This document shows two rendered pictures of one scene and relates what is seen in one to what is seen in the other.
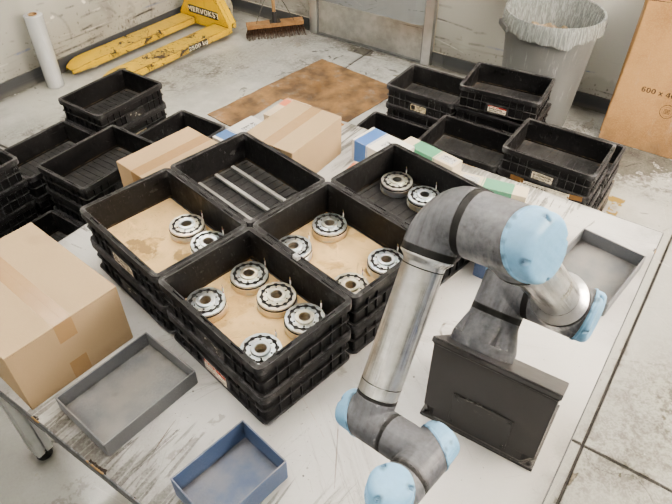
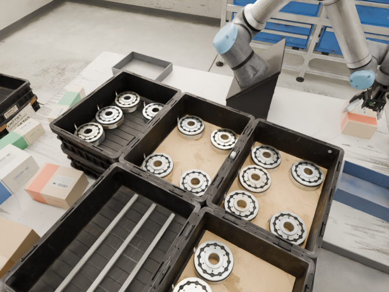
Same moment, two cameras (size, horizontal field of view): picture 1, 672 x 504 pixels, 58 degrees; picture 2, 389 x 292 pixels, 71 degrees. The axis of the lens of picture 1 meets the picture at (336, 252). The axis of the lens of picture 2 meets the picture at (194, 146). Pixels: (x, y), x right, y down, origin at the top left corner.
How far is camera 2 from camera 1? 1.59 m
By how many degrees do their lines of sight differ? 69
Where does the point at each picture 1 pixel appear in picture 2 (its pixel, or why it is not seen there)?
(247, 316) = (275, 199)
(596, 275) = (143, 70)
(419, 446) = (376, 44)
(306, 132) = not seen: outside the picture
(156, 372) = (327, 283)
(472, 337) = (264, 65)
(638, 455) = not seen: hidden behind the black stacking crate
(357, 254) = (181, 147)
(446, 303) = not seen: hidden behind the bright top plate
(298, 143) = (8, 228)
